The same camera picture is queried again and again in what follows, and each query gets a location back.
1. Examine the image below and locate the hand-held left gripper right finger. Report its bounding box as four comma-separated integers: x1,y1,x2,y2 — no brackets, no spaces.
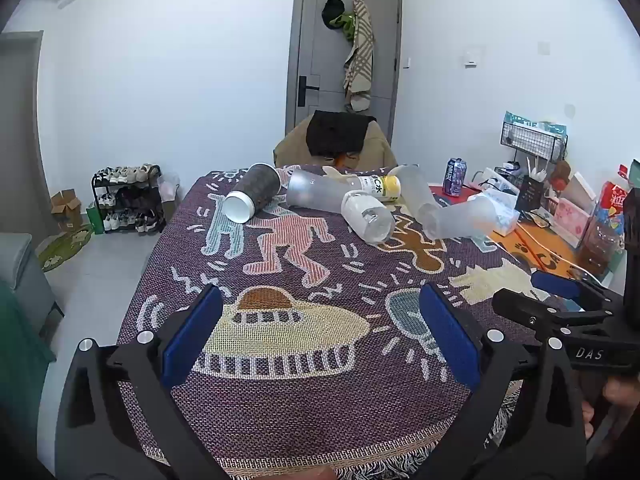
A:
419,281,588,480

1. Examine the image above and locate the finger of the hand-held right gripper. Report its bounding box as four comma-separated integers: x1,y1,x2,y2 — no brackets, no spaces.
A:
531,270,626,311
491,289,576,342

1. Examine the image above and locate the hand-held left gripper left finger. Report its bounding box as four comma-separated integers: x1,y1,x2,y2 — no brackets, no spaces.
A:
54,282,231,480

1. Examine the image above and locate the frosted plastic cup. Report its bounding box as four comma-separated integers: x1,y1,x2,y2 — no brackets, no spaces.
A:
425,195,498,241
286,168,361,213
395,164,443,228

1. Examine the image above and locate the clear cup white lid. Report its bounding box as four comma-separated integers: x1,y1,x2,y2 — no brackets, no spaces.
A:
341,190,396,246

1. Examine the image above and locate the brown paper cup white rim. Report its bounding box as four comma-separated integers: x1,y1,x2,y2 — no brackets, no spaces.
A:
222,162,282,224

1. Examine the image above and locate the person's right hand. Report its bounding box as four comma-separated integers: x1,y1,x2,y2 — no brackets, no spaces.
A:
581,375,640,443

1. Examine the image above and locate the orange paw print mat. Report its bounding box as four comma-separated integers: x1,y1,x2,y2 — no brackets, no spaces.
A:
492,220,608,286

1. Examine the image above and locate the clear plastic container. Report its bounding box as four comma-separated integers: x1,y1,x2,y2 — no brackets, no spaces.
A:
580,220,626,276

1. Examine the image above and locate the pink patterned box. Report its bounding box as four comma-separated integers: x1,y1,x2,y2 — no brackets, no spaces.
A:
555,197,593,248

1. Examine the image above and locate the red packet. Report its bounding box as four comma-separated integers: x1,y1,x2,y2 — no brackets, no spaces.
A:
597,180,628,226

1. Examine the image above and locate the printed woven blanket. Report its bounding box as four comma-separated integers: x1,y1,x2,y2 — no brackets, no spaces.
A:
116,164,581,480

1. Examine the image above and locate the white power strip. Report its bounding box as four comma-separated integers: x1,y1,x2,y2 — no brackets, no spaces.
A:
472,167,521,196

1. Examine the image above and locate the red book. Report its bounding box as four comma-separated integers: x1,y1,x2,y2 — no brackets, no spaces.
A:
429,185,481,206

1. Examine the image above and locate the pink plastic bag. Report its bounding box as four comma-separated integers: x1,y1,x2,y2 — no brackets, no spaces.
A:
159,172,181,207

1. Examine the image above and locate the black shoe rack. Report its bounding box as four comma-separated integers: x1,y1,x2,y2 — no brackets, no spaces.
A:
91,164,167,234

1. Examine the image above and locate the blue drink can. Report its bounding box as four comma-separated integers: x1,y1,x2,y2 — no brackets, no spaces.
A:
442,157,468,197

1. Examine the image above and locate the green bag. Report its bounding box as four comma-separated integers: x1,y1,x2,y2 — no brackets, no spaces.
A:
86,202,106,235

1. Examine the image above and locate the green round floor mat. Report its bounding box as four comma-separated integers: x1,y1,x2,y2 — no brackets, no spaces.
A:
37,224,95,273

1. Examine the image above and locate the yellow label bottle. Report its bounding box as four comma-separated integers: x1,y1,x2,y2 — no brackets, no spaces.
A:
350,174,402,204

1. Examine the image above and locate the teal bag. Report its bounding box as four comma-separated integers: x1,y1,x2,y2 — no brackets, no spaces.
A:
503,111,568,137

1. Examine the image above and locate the grey sofa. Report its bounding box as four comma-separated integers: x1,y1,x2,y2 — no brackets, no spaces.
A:
0,232,65,346

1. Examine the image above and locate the cardboard box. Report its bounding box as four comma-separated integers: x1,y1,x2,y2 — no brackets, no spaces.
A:
50,189,82,231

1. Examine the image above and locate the dark green cloth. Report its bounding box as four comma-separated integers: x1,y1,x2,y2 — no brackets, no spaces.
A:
0,280,56,480

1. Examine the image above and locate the chair with black cloth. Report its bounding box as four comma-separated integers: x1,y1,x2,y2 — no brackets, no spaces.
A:
273,110,396,168

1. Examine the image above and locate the black jacket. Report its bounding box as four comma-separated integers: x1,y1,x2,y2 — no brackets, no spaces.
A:
306,110,377,157

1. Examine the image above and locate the plaid beige scarf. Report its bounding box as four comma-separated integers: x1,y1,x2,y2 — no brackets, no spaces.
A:
343,0,375,112

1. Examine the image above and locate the grey door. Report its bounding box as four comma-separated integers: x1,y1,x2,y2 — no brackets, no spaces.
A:
285,0,403,146

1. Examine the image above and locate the green hanging cloth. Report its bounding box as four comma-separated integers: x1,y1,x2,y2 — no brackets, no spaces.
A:
332,12,358,42

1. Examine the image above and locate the black hat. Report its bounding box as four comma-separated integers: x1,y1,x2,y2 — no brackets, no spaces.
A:
321,0,347,30

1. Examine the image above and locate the white cable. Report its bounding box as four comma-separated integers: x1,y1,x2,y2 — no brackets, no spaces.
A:
517,222,601,281

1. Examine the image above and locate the black wire basket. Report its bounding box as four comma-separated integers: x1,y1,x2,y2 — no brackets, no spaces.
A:
498,115,568,162

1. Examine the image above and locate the black door handle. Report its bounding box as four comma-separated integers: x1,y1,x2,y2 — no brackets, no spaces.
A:
298,76,321,107

